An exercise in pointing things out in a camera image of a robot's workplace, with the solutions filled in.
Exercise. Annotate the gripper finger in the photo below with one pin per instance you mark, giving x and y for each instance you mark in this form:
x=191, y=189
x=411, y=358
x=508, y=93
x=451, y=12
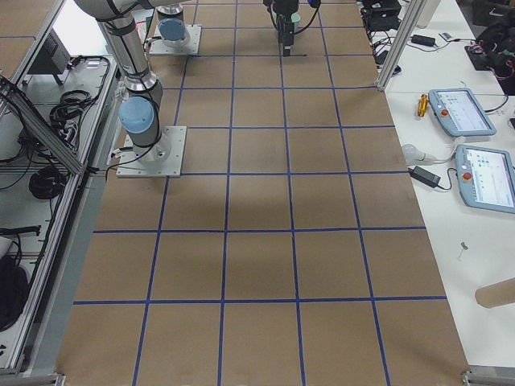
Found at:
x=285, y=35

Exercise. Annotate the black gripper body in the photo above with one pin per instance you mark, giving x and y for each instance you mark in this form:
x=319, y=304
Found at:
x=285, y=13

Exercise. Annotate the teach pendant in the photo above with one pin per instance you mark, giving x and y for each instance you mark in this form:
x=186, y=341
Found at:
x=485, y=178
x=459, y=113

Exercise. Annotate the far teach pendant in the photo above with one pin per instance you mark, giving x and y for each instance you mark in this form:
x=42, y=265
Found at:
x=459, y=113

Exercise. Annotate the gold metal cylinder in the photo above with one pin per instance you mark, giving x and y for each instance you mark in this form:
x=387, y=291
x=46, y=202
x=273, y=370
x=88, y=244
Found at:
x=422, y=105

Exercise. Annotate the aluminium frame post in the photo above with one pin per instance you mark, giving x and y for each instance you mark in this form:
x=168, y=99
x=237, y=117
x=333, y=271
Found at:
x=409, y=21

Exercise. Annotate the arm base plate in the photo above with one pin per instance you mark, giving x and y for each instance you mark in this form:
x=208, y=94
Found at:
x=187, y=46
x=164, y=159

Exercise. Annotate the green bowl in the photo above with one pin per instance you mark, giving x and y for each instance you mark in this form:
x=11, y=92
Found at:
x=295, y=18

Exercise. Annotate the black power adapter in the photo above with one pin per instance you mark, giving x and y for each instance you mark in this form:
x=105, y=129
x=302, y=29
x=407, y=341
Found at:
x=424, y=176

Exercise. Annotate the near teach pendant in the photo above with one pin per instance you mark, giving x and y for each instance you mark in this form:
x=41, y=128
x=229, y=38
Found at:
x=485, y=178

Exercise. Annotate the white light bulb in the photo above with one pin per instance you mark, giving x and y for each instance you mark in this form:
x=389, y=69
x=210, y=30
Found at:
x=415, y=157

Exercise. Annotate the cardboard tube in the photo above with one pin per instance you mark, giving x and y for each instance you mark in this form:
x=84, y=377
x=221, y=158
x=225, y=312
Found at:
x=501, y=293

